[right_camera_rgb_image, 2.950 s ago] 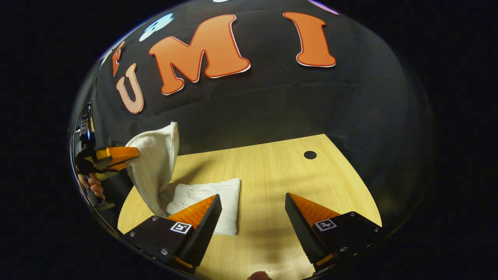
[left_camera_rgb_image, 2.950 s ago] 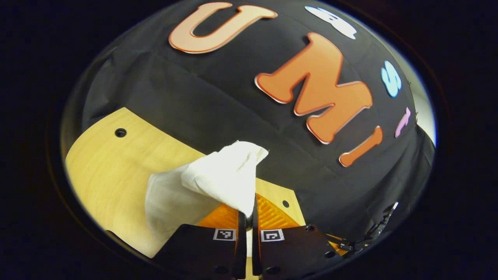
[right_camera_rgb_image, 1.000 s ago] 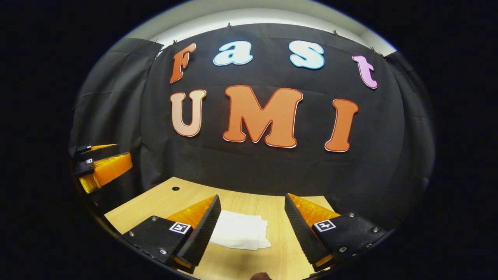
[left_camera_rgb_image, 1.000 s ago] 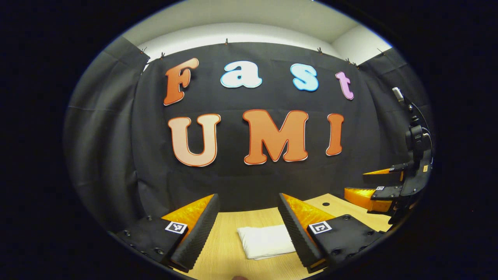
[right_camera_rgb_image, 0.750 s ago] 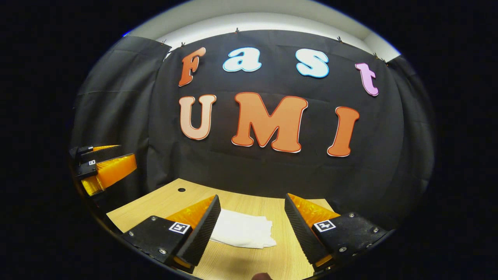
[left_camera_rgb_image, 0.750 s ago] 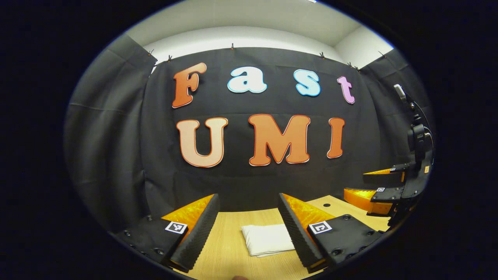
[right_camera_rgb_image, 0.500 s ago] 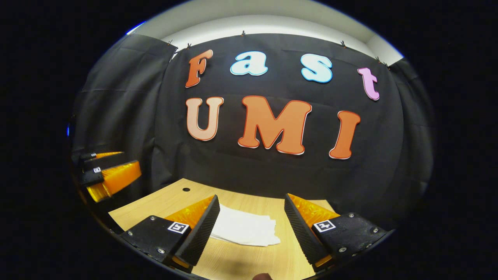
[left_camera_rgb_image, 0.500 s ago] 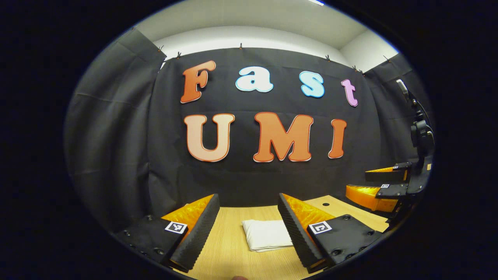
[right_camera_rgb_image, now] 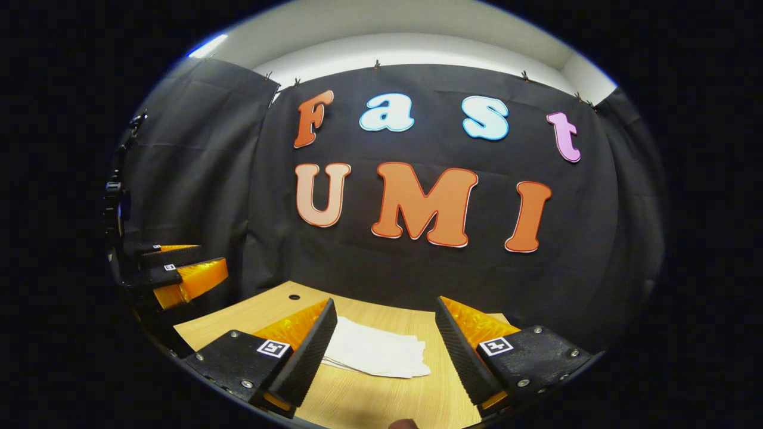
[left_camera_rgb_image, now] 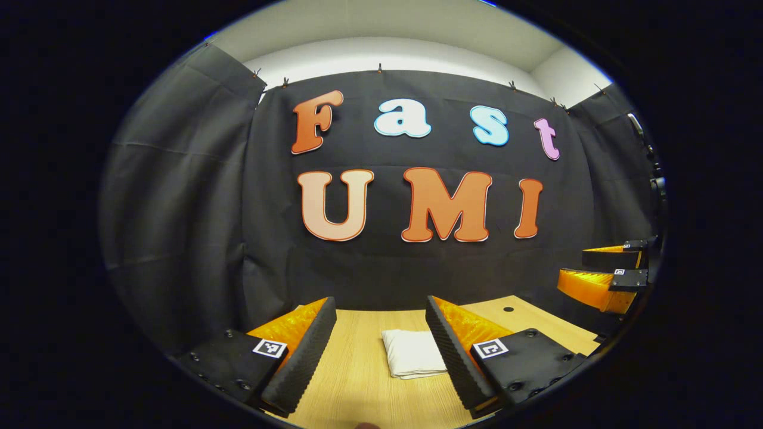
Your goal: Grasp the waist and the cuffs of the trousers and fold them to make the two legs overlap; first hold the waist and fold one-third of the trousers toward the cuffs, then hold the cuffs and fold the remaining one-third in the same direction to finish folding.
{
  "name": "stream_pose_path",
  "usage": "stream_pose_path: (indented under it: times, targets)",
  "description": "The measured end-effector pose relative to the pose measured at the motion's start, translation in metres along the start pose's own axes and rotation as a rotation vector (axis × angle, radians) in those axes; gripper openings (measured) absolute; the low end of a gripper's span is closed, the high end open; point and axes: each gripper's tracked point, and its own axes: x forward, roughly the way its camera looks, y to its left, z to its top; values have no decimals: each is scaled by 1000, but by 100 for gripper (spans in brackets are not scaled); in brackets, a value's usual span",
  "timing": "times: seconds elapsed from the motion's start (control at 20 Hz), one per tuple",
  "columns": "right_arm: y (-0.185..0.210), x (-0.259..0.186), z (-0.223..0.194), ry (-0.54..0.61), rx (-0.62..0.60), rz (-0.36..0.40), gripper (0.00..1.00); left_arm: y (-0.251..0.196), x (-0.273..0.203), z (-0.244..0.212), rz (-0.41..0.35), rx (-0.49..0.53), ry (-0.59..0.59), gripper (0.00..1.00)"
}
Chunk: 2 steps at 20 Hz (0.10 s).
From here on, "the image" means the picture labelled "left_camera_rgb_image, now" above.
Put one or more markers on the dark stand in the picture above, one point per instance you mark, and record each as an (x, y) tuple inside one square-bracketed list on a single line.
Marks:
[(654, 179)]

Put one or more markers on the black backdrop cloth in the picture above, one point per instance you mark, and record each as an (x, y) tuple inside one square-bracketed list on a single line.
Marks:
[(387, 268)]

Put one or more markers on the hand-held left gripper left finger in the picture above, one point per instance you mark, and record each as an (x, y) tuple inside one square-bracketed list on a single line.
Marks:
[(307, 357)]

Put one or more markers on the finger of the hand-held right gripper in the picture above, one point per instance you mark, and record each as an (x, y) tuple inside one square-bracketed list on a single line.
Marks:
[(596, 289), (611, 259)]

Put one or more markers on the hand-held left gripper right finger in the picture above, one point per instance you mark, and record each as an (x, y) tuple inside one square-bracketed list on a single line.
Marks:
[(456, 363)]

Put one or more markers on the white jeans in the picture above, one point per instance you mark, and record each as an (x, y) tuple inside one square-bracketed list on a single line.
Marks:
[(411, 351)]

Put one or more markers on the row of small backdrop clips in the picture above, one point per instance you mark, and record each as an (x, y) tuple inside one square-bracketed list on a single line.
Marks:
[(379, 68)]

